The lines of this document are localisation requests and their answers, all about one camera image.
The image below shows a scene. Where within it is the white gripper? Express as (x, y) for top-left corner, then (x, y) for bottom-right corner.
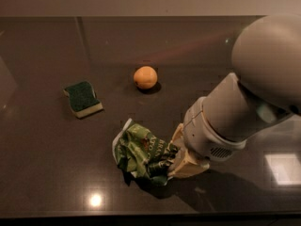
(167, 97), (246, 179)

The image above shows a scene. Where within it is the green jalapeno chip bag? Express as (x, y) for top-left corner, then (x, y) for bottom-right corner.
(112, 119), (179, 186)

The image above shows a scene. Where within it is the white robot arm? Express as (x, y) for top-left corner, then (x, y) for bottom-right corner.
(167, 14), (301, 178)

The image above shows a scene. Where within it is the orange fruit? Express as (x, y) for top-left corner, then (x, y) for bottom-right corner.
(134, 66), (158, 89)

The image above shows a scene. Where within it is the green and yellow sponge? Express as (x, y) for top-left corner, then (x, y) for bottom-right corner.
(63, 81), (103, 119)

